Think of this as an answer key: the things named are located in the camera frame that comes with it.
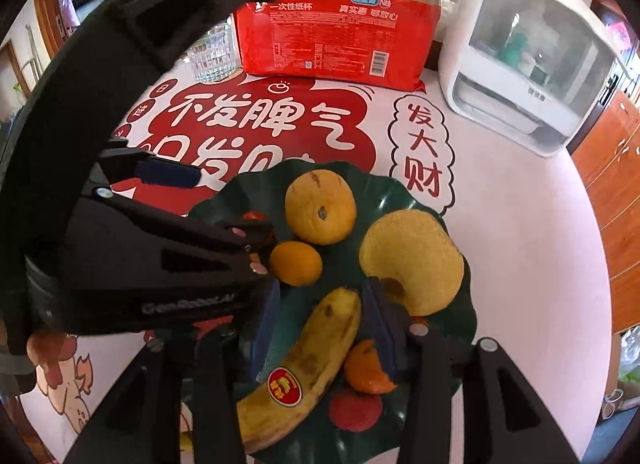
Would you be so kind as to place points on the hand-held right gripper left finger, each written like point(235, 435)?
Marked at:
point(265, 329)

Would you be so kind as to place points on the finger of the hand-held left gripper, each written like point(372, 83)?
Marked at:
point(167, 173)
point(240, 234)

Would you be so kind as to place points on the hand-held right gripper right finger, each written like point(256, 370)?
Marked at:
point(375, 326)

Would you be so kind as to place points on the small cherry tomato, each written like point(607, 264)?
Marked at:
point(255, 216)

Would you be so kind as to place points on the orange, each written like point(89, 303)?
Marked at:
point(365, 369)
point(295, 264)

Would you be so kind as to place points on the spotted banana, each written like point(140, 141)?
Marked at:
point(310, 349)

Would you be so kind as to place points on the netted yellow melon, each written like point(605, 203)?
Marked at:
point(415, 254)

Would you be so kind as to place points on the striped yellow melon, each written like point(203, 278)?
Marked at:
point(320, 204)

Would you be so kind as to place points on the green leaf-shaped plate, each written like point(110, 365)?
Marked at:
point(395, 204)

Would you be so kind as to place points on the red lychee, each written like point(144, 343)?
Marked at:
point(355, 409)

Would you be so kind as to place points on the ribbed glass cup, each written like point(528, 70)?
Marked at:
point(212, 56)

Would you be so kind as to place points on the printed tablecloth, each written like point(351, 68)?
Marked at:
point(525, 269)

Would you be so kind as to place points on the red pack of paper cups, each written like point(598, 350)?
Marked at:
point(340, 28)

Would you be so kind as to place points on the clear plastic bag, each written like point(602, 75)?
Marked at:
point(625, 364)

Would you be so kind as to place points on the wooden cabinet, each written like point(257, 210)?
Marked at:
point(610, 194)

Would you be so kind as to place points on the white countertop appliance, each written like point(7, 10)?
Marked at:
point(525, 43)

